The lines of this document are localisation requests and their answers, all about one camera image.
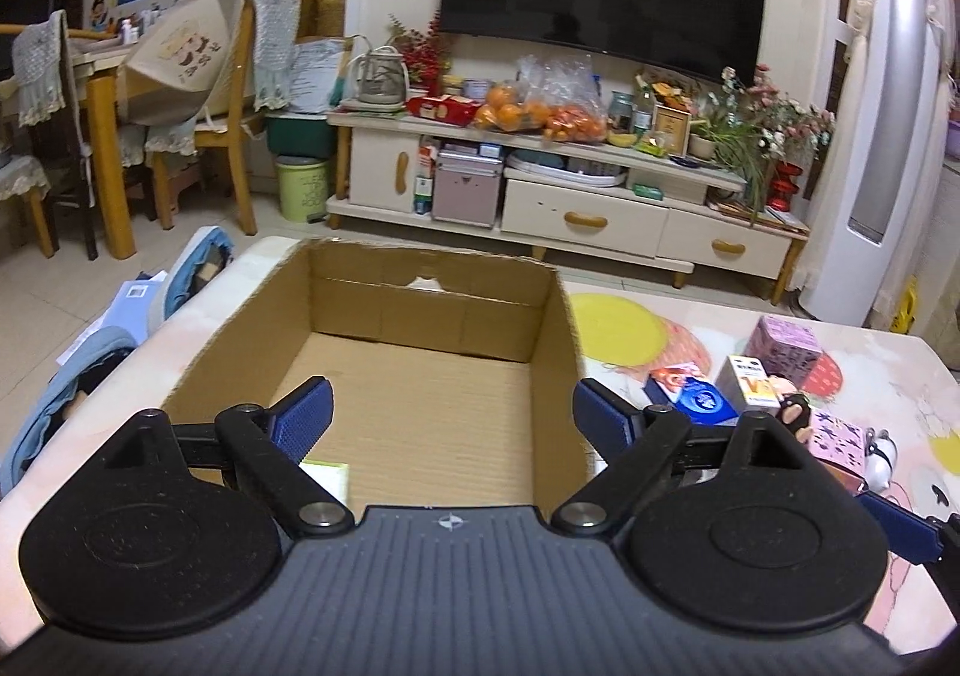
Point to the green milk cardboard carton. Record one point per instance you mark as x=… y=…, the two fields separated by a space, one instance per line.
x=452 y=371

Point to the green white medicine box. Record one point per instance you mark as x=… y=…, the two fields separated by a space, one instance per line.
x=333 y=477

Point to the white tower air conditioner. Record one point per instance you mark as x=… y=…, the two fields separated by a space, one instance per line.
x=874 y=201

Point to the wooden dining table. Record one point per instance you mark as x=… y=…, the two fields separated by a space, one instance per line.
x=65 y=100

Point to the green trash bin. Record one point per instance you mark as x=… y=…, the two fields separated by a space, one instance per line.
x=303 y=188

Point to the red vase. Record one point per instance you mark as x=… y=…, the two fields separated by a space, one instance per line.
x=783 y=186

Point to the bag of tangerines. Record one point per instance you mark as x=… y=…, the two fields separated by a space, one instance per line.
x=575 y=113

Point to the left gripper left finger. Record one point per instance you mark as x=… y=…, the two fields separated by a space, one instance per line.
x=264 y=447

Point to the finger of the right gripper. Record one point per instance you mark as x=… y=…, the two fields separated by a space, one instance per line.
x=913 y=538

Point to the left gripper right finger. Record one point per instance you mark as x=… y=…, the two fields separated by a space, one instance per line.
x=639 y=449

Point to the framed certificate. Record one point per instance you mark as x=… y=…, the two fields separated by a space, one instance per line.
x=672 y=127

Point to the bag of oranges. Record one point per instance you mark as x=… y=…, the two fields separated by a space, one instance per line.
x=517 y=106

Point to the nezha doll figure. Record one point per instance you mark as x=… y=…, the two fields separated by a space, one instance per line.
x=795 y=408

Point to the tall pink blind box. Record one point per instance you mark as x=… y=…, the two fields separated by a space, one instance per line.
x=785 y=348

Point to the potted flower plant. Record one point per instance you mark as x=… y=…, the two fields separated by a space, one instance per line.
x=755 y=126

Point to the white orange medicine box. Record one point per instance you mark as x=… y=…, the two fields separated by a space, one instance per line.
x=743 y=381

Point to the wooden chair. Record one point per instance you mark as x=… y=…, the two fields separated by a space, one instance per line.
x=255 y=77

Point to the pink storage box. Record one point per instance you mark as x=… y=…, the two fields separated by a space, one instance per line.
x=467 y=188

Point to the canvas tote bag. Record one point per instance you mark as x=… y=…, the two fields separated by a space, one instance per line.
x=167 y=76

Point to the blue tissue pack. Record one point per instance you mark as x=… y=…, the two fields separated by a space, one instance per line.
x=684 y=386

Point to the pink patterned box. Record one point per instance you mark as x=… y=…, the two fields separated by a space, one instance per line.
x=841 y=448

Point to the cream tv cabinet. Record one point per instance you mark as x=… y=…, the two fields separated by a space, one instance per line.
x=655 y=213

